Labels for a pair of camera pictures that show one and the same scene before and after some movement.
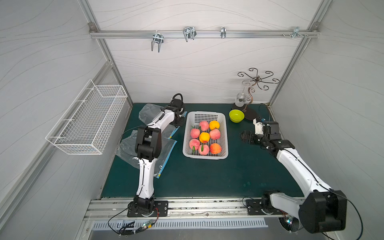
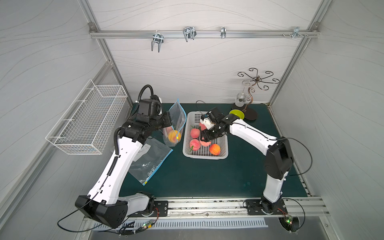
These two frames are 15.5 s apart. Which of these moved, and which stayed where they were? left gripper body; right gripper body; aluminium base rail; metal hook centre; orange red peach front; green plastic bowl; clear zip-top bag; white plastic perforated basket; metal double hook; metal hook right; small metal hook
Moved: left gripper body; clear zip-top bag; right gripper body
Stayed: metal double hook; aluminium base rail; green plastic bowl; small metal hook; white plastic perforated basket; metal hook right; orange red peach front; metal hook centre
